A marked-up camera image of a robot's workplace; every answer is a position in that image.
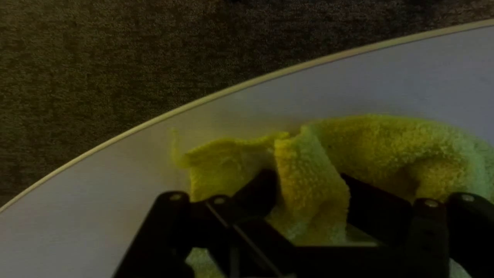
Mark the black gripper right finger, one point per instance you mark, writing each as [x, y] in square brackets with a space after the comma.
[427, 242]

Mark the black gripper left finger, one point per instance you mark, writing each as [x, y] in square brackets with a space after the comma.
[217, 237]

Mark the yellow towel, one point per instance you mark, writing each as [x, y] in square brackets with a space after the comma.
[402, 155]

